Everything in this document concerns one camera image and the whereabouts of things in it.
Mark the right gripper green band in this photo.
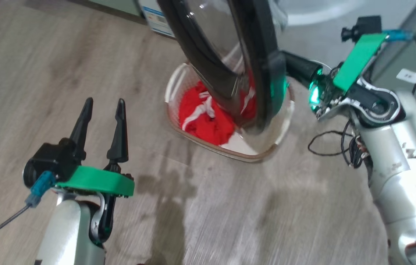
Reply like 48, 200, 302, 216
282, 33, 388, 121

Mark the blue cable connector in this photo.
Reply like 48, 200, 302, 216
383, 29, 414, 42
26, 170, 56, 207

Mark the cream perforated laundry basket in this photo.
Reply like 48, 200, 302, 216
164, 63, 296, 162

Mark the red jersey number 23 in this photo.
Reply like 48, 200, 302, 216
178, 79, 258, 146

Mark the white cable tag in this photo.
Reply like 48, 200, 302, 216
396, 69, 416, 84

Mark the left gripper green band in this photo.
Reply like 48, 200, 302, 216
54, 98, 135, 199

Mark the black glass washing machine door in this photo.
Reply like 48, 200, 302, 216
156, 0, 289, 135

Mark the looped black cable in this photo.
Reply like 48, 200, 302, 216
308, 120, 368, 168

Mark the blue white energy label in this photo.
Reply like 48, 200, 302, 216
142, 0, 176, 37

